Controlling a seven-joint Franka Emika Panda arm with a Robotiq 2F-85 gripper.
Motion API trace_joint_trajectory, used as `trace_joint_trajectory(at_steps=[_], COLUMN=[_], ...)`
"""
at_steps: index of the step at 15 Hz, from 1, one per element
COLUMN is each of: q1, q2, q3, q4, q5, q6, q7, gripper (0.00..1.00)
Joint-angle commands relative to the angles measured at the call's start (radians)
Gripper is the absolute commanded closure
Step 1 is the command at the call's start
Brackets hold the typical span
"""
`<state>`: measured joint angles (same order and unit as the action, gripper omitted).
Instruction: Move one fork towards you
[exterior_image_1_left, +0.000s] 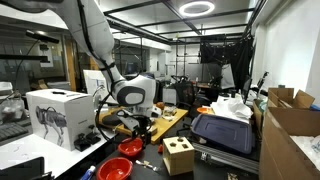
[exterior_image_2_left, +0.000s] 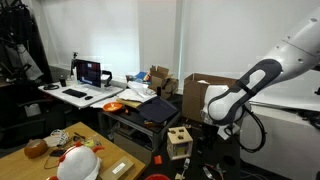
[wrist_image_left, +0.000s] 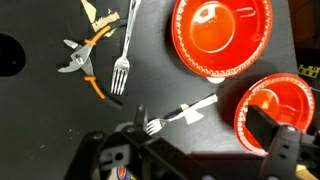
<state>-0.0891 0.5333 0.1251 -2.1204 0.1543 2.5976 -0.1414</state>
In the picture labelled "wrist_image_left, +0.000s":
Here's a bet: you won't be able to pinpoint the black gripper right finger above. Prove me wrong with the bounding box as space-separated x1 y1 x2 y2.
246 104 320 180

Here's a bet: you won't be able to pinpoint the orange handled pliers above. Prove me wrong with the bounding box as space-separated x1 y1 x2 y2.
57 18 129 112

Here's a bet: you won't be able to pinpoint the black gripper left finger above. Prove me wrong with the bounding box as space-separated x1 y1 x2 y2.
64 104 188 180

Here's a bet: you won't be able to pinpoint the small checkered tag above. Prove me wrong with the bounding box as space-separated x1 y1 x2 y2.
297 63 320 80

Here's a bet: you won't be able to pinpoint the silver fork with white tape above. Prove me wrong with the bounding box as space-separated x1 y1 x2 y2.
145 93 220 136

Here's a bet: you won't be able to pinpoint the plain silver fork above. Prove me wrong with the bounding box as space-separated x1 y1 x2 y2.
110 0 143 96

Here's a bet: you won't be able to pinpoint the red plastic bowl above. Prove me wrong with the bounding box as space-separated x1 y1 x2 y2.
233 72 316 157
170 0 274 79

